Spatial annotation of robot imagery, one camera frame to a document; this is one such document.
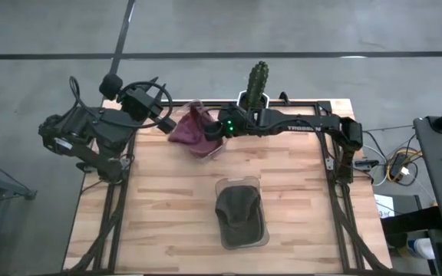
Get white cable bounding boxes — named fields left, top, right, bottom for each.
left=362, top=143, right=398, bottom=188

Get clear plastic bin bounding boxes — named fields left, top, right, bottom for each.
left=214, top=175, right=271, bottom=251
left=167, top=99, right=229, bottom=161

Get thin black cable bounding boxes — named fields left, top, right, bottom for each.
left=361, top=123, right=416, bottom=133

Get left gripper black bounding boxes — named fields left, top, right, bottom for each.
left=119, top=86, right=178, bottom=135

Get black metal table frame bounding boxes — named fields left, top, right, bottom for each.
left=63, top=99, right=393, bottom=275

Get green cactus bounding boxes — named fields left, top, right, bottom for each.
left=245, top=60, right=270, bottom=110

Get white plant pot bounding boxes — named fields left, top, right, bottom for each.
left=236, top=90, right=271, bottom=113

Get dark olive cap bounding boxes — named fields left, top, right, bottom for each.
left=214, top=185, right=266, bottom=248

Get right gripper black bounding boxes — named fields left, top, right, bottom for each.
left=204, top=103, right=252, bottom=141

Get black table clamp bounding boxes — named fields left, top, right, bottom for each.
left=354, top=159, right=380, bottom=170

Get white paper sheet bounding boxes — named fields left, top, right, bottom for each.
left=373, top=193, right=395, bottom=219

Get maroon cloth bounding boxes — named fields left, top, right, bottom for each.
left=167, top=103, right=225, bottom=156

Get black power strip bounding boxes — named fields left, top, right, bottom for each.
left=388, top=152, right=411, bottom=182

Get yellow cable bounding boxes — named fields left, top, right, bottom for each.
left=385, top=149, right=424, bottom=184

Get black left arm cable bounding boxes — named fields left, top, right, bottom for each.
left=69, top=75, right=174, bottom=130

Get black desk foot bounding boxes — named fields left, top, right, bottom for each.
left=380, top=195, right=442, bottom=250

